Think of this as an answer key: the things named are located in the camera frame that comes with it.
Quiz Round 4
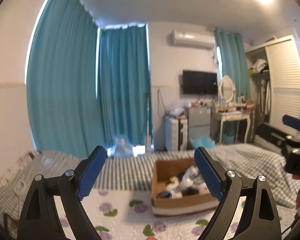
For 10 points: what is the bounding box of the white dressing table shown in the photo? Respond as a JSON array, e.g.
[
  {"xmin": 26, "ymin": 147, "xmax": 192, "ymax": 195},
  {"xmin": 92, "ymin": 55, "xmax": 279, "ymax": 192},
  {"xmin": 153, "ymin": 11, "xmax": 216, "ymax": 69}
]
[{"xmin": 210, "ymin": 102, "xmax": 255, "ymax": 144}]

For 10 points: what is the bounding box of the floral white quilt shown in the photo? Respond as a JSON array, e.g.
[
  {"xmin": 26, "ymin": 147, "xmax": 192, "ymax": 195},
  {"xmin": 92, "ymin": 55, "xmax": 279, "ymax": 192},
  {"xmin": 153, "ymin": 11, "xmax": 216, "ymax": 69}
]
[{"xmin": 82, "ymin": 189, "xmax": 214, "ymax": 239}]

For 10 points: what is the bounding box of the grey mini fridge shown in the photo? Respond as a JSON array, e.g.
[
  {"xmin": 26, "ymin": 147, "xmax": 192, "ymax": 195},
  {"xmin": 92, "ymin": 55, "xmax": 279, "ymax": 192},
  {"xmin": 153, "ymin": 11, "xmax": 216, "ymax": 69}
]
[{"xmin": 185, "ymin": 107, "xmax": 211, "ymax": 140}]

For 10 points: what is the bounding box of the grey checkered bedsheet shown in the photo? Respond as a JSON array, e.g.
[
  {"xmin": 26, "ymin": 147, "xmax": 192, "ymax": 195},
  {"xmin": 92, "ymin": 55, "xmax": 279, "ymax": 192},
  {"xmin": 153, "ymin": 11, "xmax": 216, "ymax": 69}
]
[{"xmin": 0, "ymin": 144, "xmax": 300, "ymax": 237}]

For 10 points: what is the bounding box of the black wall television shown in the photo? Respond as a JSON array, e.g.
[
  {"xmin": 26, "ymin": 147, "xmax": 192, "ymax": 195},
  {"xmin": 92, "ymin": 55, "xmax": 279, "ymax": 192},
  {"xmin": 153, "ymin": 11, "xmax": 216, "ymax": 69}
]
[{"xmin": 182, "ymin": 70, "xmax": 218, "ymax": 95}]

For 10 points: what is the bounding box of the large teal curtain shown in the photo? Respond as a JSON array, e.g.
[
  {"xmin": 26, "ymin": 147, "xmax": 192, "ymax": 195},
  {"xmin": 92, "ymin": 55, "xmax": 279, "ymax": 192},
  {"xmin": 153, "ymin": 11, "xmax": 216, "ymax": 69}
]
[{"xmin": 26, "ymin": 0, "xmax": 103, "ymax": 158}]

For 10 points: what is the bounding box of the clear water jug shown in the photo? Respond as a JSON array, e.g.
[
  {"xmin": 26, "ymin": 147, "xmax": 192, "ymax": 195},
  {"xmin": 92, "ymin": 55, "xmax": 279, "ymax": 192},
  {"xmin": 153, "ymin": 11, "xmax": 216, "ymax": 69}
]
[{"xmin": 113, "ymin": 135, "xmax": 133, "ymax": 157}]

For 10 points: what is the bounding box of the white wardrobe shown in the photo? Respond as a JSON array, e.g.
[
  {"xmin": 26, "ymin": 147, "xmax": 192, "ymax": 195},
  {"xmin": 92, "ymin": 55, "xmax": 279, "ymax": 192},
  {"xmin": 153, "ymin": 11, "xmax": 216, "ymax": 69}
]
[{"xmin": 245, "ymin": 35, "xmax": 300, "ymax": 135}]

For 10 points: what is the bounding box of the white cloth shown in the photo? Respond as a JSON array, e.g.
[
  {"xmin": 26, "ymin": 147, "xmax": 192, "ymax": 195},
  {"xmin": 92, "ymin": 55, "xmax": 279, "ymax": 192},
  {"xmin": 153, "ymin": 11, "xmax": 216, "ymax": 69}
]
[{"xmin": 177, "ymin": 165, "xmax": 205, "ymax": 196}]

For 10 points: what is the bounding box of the blue plastic bag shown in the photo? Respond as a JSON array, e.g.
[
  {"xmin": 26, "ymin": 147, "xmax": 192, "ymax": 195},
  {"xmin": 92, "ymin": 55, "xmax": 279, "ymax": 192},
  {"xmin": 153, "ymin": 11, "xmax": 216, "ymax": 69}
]
[{"xmin": 190, "ymin": 133, "xmax": 216, "ymax": 150}]

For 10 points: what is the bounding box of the white suitcase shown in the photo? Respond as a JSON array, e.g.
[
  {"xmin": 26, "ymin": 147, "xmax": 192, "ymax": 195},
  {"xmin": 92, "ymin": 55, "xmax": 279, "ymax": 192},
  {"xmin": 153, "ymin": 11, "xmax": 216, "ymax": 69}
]
[{"xmin": 165, "ymin": 116, "xmax": 188, "ymax": 151}]

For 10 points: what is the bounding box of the brown cardboard box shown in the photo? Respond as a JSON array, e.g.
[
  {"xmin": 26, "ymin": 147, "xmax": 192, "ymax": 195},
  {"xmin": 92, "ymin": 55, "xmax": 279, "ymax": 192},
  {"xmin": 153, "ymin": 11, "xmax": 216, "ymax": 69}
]
[{"xmin": 151, "ymin": 158, "xmax": 219, "ymax": 216}]

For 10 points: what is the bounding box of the white rolled sock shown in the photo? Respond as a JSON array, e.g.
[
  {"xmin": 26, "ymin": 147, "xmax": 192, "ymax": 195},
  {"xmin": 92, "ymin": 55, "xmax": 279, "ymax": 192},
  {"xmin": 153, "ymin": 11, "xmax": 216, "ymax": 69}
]
[{"xmin": 157, "ymin": 176, "xmax": 183, "ymax": 199}]

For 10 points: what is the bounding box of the middle teal curtain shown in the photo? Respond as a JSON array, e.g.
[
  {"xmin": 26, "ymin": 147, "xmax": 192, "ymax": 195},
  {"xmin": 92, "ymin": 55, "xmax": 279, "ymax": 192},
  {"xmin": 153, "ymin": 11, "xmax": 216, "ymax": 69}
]
[{"xmin": 97, "ymin": 24, "xmax": 152, "ymax": 147}]

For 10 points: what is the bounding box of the white oval vanity mirror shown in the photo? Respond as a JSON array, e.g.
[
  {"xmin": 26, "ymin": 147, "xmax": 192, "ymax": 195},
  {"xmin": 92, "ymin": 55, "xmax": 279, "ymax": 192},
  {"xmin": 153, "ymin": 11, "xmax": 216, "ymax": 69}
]
[{"xmin": 218, "ymin": 75, "xmax": 236, "ymax": 104}]

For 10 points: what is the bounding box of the white air conditioner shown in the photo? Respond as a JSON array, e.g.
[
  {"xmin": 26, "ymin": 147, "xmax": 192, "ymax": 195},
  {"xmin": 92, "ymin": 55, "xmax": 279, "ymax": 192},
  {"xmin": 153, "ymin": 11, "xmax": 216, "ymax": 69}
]
[{"xmin": 171, "ymin": 30, "xmax": 215, "ymax": 49}]

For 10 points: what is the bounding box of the person's right hand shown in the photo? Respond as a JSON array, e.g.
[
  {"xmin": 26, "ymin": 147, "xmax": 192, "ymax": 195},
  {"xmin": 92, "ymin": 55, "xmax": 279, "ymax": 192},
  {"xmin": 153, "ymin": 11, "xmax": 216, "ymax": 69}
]
[{"xmin": 292, "ymin": 174, "xmax": 300, "ymax": 209}]

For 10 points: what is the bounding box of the right teal curtain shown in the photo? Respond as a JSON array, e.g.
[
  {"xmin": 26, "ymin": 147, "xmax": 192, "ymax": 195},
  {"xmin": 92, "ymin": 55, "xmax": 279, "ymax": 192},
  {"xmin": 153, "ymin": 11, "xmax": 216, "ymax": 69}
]
[{"xmin": 214, "ymin": 28, "xmax": 250, "ymax": 99}]

